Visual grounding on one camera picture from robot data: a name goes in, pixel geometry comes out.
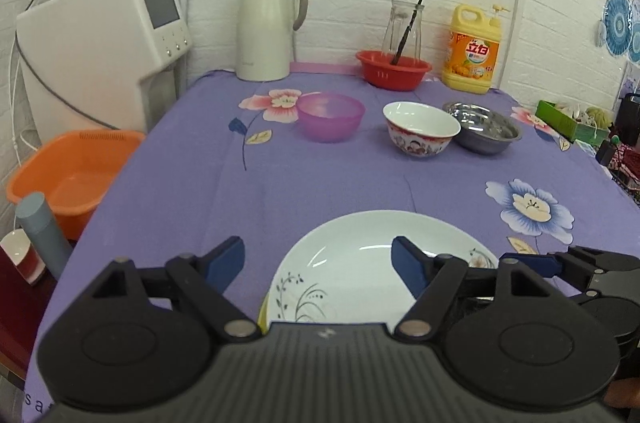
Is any green box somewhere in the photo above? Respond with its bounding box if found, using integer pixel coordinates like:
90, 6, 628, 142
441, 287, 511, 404
536, 100, 610, 146

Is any white bowl red pattern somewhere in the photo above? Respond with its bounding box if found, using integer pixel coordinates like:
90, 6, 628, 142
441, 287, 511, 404
382, 101, 461, 157

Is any yellow dish soap bottle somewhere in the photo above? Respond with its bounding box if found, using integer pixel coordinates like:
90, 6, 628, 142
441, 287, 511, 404
442, 5, 508, 94

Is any red plastic basket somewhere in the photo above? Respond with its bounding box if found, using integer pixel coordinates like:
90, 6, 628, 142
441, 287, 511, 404
356, 50, 432, 91

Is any stainless steel bowl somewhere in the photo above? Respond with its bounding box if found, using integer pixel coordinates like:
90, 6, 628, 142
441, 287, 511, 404
442, 101, 522, 155

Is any red white cup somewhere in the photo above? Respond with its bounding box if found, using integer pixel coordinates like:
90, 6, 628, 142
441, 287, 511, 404
1, 229, 46, 285

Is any black straw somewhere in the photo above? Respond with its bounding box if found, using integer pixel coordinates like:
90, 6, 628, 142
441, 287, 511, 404
389, 0, 426, 66

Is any orange plastic basin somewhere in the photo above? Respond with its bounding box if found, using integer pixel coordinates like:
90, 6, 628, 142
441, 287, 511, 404
6, 129, 145, 241

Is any white plate floral pattern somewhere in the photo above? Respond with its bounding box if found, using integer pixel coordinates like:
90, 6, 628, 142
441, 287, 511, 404
268, 210, 498, 328

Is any white plate grey rim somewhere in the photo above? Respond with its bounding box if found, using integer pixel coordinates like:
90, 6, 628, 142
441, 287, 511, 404
258, 292, 278, 332

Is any purple floral tablecloth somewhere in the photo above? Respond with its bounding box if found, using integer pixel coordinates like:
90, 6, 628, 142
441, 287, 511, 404
23, 72, 639, 422

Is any yellow plastic plate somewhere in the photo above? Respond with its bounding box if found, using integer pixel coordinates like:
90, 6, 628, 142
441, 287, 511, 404
257, 294, 269, 333

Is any blue paper fan decoration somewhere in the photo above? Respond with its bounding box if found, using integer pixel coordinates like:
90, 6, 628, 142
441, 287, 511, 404
596, 0, 640, 66

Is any purple translucent plastic bowl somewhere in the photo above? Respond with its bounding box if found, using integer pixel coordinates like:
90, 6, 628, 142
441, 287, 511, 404
296, 92, 366, 142

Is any clear glass carafe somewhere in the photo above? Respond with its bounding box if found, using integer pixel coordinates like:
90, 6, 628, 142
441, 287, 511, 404
380, 0, 426, 64

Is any grey cylinder bottle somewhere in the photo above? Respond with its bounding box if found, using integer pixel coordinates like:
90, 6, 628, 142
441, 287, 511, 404
15, 192, 73, 281

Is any white water dispenser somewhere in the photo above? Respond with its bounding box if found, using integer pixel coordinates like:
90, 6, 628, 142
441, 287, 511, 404
15, 0, 192, 142

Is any white thermos jug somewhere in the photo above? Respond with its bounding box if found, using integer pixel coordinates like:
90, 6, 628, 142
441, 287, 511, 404
235, 0, 309, 83

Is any black kettle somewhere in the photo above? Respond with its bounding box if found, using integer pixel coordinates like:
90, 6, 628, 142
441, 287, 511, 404
615, 92, 640, 146

